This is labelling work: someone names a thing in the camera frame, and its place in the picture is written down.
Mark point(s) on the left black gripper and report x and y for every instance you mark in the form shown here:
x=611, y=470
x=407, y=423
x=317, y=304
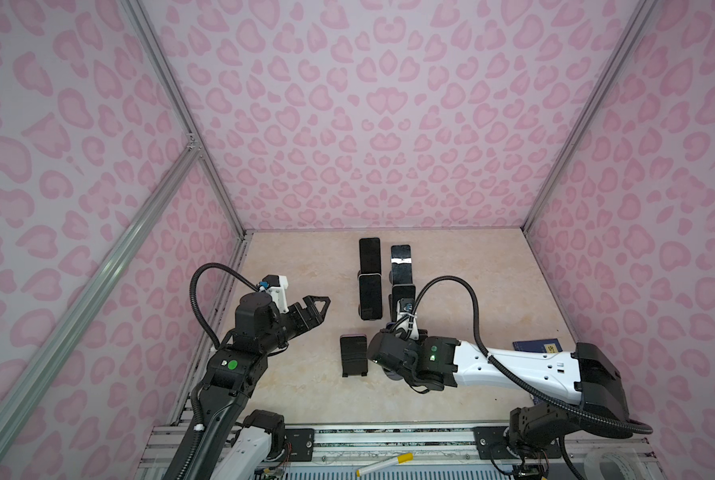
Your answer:
x=315, y=317

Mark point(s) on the purple phone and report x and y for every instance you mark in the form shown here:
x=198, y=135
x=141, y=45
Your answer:
x=353, y=355

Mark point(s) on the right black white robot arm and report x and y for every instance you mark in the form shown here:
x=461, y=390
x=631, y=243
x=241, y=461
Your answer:
x=577, y=391

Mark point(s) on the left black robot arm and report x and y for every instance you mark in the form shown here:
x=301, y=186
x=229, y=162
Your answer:
x=232, y=374

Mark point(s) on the middle left black phone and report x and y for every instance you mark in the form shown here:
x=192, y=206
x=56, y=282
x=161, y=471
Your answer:
x=370, y=296

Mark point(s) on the black phone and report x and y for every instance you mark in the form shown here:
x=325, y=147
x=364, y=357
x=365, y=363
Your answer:
x=369, y=256
x=403, y=293
x=370, y=296
x=401, y=265

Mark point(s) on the back left black phone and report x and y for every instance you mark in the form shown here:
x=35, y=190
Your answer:
x=369, y=256

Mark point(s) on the middle right black phone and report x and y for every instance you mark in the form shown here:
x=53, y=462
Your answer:
x=403, y=293

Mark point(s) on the back right black phone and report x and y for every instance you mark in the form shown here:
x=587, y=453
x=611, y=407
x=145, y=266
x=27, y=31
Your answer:
x=401, y=265

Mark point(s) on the white yellow marker pen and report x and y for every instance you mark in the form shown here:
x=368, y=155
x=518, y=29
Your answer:
x=384, y=464

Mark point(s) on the blue book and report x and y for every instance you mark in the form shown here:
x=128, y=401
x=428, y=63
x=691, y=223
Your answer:
x=548, y=346

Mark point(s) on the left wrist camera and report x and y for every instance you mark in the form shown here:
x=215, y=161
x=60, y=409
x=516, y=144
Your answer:
x=275, y=286

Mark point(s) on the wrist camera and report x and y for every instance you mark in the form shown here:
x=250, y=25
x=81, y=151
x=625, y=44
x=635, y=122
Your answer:
x=275, y=286
x=406, y=326

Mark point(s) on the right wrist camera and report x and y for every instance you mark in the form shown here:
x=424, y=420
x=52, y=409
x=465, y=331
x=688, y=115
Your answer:
x=406, y=326

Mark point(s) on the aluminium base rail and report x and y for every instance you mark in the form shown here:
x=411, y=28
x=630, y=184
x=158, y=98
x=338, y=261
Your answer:
x=451, y=450

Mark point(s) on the diagonal aluminium frame bar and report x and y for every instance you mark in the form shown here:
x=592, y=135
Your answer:
x=36, y=378

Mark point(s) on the left corner aluminium post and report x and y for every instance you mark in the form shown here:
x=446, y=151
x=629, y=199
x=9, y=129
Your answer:
x=152, y=48

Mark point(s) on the corner aluminium post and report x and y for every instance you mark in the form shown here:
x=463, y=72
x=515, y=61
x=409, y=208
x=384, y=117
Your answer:
x=643, y=15
x=152, y=48

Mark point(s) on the right corner aluminium post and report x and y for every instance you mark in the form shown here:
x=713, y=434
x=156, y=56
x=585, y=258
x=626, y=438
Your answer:
x=643, y=15

